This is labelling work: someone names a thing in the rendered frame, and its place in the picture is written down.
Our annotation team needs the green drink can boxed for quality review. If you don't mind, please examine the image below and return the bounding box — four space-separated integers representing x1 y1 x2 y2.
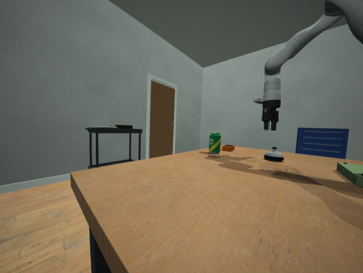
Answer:
209 132 221 154

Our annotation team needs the orange digital multimeter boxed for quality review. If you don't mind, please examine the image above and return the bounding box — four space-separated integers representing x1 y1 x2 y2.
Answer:
222 145 235 152

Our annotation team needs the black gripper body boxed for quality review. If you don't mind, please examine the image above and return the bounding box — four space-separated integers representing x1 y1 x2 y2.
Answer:
263 100 281 119

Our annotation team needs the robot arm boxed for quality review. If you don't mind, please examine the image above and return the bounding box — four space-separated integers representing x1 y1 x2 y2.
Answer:
253 0 363 104

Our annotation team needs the grey metal bell dome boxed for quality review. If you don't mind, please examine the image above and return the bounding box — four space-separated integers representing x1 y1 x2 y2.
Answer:
264 147 284 162

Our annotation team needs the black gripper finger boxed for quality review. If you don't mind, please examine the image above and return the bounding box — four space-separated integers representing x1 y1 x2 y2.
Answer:
262 108 275 130
271 111 279 130

